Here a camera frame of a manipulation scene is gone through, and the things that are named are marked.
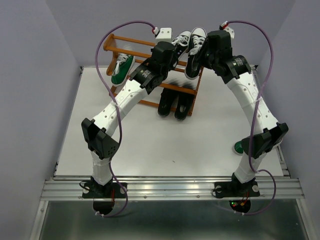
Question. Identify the black sneaker white laces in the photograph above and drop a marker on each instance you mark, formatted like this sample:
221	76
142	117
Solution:
181	44

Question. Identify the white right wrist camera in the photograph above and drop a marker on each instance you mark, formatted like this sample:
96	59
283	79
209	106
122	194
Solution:
228	29

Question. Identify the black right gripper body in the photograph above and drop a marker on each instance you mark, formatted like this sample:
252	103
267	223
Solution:
208	58

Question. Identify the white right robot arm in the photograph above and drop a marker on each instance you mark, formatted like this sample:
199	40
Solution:
266	132

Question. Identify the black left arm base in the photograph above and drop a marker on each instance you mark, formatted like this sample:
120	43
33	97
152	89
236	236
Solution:
93	190

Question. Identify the green sneaker white laces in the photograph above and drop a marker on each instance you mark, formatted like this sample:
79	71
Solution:
124	64

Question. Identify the all black sneaker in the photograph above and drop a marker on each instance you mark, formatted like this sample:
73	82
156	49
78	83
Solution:
167	99
184	104

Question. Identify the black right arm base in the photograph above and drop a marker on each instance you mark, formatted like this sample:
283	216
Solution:
234	188

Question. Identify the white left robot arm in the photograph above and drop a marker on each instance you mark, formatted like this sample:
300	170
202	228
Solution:
99	130

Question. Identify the orange wooden shoe shelf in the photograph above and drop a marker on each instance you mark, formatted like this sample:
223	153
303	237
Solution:
176	79

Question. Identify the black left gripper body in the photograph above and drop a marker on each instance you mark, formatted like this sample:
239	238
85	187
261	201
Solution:
169	66

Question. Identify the aluminium mounting rail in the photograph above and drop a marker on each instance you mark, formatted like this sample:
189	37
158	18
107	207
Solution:
172	188

